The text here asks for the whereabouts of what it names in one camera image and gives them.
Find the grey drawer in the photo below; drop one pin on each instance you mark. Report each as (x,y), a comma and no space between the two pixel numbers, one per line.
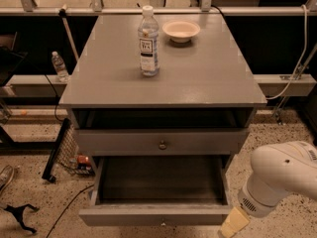
(160,142)
(158,191)

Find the clear water bottle on floor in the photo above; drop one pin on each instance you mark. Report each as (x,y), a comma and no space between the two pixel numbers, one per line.
(60,67)

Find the orange can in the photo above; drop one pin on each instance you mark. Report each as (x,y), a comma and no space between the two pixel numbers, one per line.
(83,162)

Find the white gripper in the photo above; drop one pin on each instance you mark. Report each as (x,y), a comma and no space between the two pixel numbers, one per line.
(248,200)

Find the black wire mesh basket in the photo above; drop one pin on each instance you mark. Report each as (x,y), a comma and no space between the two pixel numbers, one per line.
(67,153)

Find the white paper bowl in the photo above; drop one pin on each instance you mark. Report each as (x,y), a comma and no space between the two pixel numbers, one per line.
(181,31)

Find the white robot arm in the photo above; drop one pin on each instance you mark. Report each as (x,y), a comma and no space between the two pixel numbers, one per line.
(279,170)

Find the black tripod stand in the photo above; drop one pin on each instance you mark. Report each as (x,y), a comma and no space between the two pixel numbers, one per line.
(18,213)

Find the clear tea bottle white cap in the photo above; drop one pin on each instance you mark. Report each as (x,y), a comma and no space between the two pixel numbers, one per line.
(148,34)

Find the wooden stick black tip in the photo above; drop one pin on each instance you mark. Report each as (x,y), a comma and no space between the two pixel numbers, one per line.
(63,15)

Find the grey top drawer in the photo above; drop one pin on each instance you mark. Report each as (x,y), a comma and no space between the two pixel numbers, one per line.
(160,142)

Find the aluminium frame rail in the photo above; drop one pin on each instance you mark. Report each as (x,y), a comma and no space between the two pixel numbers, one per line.
(49,11)

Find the grey wooden drawer cabinet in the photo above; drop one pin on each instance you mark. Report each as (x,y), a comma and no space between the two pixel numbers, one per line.
(204,84)

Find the grey sneaker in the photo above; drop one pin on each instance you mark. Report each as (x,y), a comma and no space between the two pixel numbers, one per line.
(6,175)

